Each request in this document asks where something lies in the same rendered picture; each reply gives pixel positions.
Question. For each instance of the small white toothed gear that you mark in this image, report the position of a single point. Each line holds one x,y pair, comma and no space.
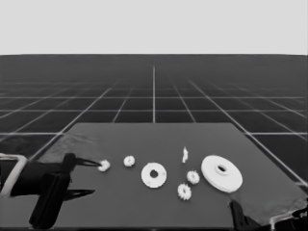
196,179
107,166
132,162
188,193

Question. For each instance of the large thick white disc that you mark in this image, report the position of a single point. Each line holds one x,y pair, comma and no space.
225,183

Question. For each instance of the white round carrier wide hole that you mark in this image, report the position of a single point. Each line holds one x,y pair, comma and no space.
146,178

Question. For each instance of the small thin white T-shaped piece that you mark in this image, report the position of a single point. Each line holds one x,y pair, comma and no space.
184,156

